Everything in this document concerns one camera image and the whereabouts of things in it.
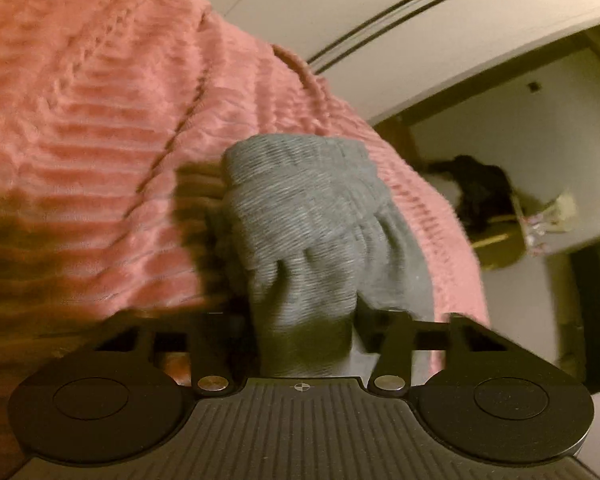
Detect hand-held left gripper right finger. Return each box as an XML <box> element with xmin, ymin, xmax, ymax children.
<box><xmin>356</xmin><ymin>304</ymin><xmax>532</xmax><ymax>396</ymax></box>

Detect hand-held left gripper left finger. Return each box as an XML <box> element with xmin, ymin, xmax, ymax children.
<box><xmin>91</xmin><ymin>311</ymin><xmax>247</xmax><ymax>396</ymax></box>

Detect grey sweat pants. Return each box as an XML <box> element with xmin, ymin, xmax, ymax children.
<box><xmin>204</xmin><ymin>133</ymin><xmax>437</xmax><ymax>379</ymax></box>

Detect dark cloth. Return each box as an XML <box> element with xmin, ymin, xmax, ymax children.
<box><xmin>424</xmin><ymin>154</ymin><xmax>520</xmax><ymax>235</ymax></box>

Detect small pink white ornaments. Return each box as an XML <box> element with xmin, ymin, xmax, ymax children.
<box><xmin>522</xmin><ymin>191</ymin><xmax>580</xmax><ymax>256</ymax></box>

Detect pink ribbed blanket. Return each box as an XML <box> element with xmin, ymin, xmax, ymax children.
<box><xmin>0</xmin><ymin>0</ymin><xmax>492</xmax><ymax>463</ymax></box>

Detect white sliding wardrobe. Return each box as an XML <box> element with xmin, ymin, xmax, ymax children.
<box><xmin>145</xmin><ymin>0</ymin><xmax>600</xmax><ymax>128</ymax></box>

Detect dark wooden door frame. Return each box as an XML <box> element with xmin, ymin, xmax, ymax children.
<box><xmin>369</xmin><ymin>30</ymin><xmax>600</xmax><ymax>133</ymax></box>

